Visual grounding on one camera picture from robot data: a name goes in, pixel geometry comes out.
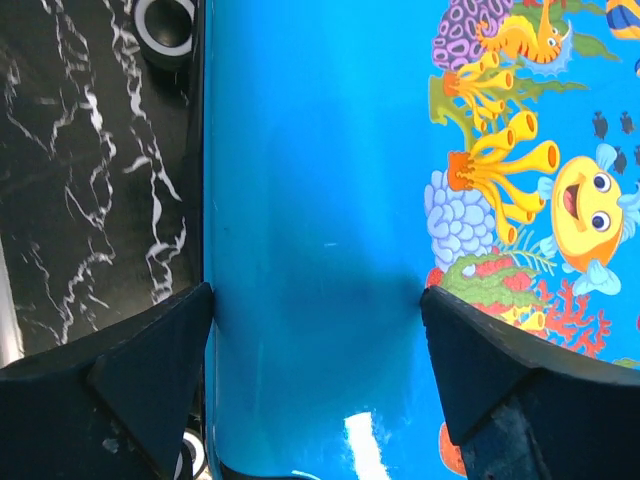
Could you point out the blue fish-print suitcase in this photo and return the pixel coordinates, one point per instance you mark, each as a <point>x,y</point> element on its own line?
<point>349,155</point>

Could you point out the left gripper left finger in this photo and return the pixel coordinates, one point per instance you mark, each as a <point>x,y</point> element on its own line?
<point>111,405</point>

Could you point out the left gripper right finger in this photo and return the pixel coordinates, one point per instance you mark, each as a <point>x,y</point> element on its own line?
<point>519,407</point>

